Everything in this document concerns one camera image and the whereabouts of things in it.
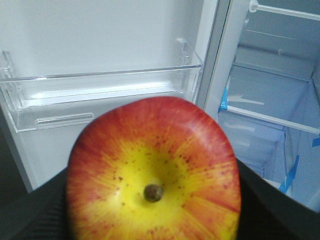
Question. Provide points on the clear upper door bin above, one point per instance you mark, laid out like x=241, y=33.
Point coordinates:
x=45, y=102

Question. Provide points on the open fridge body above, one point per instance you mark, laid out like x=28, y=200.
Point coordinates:
x=263, y=62

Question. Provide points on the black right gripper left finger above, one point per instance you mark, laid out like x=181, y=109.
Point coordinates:
x=39, y=215

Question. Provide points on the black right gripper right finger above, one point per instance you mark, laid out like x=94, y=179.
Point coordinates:
x=268, y=214

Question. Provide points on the red yellow apple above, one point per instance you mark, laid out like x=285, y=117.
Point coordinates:
x=159, y=168

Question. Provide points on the white fridge door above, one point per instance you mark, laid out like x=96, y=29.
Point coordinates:
x=61, y=37

